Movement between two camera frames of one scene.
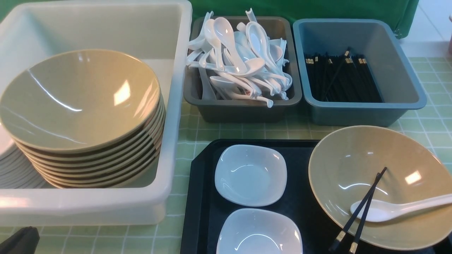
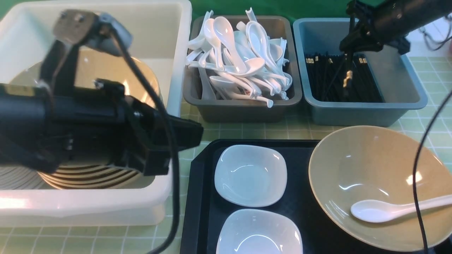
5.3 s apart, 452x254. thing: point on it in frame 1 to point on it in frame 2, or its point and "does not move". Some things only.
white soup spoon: x=382 y=211 does not move
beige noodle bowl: x=344 y=164 does not move
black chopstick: x=340 y=236 to x=348 y=84
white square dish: x=251 y=175 does not move
